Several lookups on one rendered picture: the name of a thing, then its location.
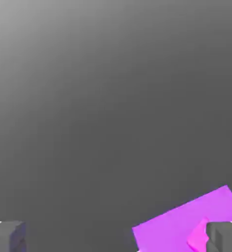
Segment large purple box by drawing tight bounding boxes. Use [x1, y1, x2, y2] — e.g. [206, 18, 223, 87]
[131, 184, 232, 252]

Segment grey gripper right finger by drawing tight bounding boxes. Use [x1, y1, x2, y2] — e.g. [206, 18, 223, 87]
[205, 221, 232, 252]

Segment small magenta cube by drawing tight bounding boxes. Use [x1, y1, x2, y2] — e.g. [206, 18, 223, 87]
[186, 217, 210, 252]

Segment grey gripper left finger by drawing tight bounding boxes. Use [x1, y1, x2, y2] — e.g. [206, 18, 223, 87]
[0, 220, 27, 252]

